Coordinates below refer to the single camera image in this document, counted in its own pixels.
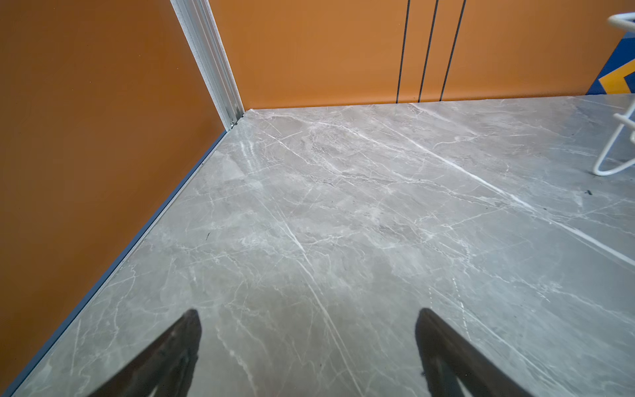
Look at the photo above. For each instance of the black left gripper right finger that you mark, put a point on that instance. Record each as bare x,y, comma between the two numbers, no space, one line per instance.
452,366

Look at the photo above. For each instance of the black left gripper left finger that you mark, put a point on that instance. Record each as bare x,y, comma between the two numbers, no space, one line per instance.
165,367

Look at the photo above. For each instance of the aluminium corner post left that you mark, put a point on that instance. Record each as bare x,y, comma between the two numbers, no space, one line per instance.
201,32

